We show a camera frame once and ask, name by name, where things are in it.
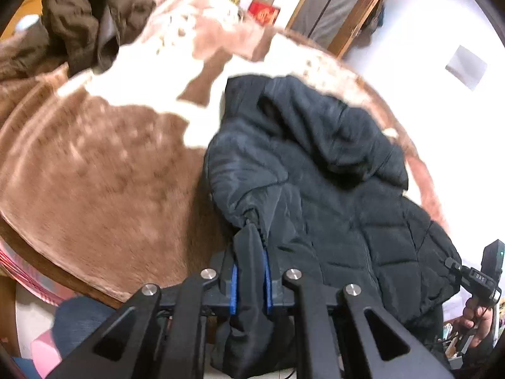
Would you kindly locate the black puffer jacket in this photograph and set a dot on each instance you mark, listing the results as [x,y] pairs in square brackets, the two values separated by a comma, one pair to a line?
[315,205]

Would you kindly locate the wooden bed frame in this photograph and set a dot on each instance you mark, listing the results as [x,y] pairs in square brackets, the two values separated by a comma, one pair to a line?
[8,316]

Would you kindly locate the wooden headboard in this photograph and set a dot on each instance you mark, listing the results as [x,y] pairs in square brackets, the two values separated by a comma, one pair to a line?
[19,12]

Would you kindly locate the person's right hand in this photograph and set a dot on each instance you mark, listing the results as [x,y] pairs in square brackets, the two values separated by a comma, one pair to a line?
[473,319]

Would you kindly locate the white pillow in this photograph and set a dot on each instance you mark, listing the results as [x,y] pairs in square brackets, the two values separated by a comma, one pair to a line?
[27,23]

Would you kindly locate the brown patterned plush blanket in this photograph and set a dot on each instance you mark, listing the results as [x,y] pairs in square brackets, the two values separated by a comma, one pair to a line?
[118,173]

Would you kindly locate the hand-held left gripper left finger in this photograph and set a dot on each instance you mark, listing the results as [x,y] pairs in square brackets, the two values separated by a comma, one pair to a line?
[234,289]

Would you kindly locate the hanging bags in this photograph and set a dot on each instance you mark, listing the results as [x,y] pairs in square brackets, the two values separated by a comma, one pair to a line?
[371,23]

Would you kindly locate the brown puffer jacket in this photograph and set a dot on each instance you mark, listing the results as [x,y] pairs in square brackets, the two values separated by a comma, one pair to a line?
[86,12]

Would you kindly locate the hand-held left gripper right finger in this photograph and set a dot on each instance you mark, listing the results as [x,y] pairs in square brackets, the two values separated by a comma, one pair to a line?
[269,289]

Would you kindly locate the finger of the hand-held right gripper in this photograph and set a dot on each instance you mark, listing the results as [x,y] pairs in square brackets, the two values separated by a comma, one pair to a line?
[453,265]

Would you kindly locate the pink slipper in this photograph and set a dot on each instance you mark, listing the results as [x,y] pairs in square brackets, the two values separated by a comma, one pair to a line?
[45,353]

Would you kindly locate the person's right forearm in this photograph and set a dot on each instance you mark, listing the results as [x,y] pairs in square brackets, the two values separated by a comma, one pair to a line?
[479,351]

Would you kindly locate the person's leg in jeans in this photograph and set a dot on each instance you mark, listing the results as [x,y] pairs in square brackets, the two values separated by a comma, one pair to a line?
[83,323]

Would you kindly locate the grey wall panel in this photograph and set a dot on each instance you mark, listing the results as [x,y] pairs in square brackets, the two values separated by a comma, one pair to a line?
[466,67]

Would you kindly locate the red gift box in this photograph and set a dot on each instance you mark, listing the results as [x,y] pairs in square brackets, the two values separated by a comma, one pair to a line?
[263,14]

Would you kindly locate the wooden door with grey panel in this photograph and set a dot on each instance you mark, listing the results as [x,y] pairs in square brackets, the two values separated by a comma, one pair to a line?
[335,8]

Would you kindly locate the striped bed sheet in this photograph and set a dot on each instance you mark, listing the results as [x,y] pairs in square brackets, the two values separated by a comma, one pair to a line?
[27,272]

